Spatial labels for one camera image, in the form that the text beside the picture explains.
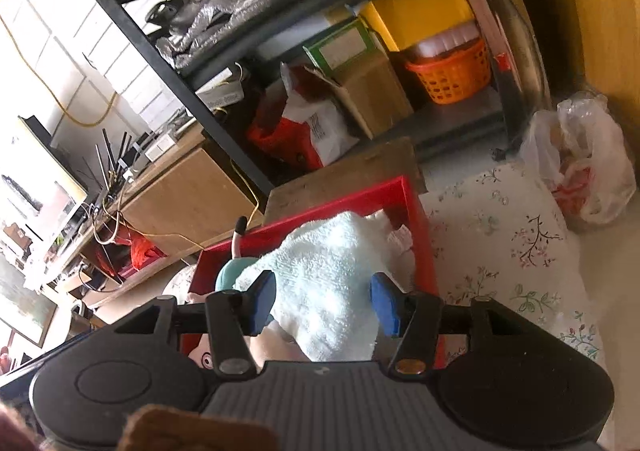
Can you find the black shelf rack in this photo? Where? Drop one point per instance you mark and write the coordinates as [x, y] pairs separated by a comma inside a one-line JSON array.
[[165, 66]]

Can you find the white router box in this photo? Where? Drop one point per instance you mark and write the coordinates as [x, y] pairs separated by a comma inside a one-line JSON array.
[[161, 143]]

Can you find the yellow box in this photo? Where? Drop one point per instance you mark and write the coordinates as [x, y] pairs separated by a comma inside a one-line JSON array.
[[425, 6]]

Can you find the red plastic bag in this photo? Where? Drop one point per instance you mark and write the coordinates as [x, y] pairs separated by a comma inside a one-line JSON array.
[[145, 251]]

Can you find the television screen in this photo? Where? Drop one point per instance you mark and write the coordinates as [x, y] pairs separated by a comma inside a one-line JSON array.
[[40, 191]]

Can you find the red and white bag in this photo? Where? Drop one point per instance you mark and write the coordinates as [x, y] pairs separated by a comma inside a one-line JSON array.
[[310, 131]]

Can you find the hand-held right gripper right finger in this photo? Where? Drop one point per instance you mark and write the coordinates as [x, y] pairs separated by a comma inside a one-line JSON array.
[[385, 303]]

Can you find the crumpled clear plastic sheet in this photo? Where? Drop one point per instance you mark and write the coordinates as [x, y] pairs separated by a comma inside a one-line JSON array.
[[220, 26]]

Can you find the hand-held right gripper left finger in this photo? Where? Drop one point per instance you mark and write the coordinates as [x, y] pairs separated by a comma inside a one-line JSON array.
[[260, 301]]

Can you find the clear plastic bag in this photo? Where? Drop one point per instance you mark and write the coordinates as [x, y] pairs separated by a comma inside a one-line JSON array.
[[585, 156]]

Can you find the brown fuzzy cloth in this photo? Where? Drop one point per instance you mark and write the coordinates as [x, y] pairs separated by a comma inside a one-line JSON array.
[[200, 431]]

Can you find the brown cardboard box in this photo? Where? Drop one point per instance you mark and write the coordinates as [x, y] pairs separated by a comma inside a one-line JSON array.
[[375, 91]]

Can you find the green box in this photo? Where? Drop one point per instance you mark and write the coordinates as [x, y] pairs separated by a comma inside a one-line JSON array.
[[340, 46]]

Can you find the brown wooden board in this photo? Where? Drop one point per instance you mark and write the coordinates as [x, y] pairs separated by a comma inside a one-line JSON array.
[[340, 181]]

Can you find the light blue towel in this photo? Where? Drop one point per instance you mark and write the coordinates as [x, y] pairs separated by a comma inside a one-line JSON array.
[[325, 276]]

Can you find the floral tablecloth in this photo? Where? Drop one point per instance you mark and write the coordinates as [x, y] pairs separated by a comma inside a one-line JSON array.
[[500, 241]]

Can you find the red cardboard box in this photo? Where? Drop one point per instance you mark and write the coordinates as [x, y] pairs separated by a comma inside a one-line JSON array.
[[422, 256]]

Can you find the orange plastic basket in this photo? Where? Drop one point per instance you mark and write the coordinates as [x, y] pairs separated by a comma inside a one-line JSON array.
[[450, 73]]

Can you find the teal plush toy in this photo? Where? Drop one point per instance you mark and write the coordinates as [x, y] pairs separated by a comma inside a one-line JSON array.
[[232, 273]]

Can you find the wooden television stand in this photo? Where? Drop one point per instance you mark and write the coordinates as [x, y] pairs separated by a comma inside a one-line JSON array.
[[190, 196]]

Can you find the black router antennas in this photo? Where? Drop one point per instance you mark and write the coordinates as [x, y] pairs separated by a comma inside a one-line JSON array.
[[115, 156]]

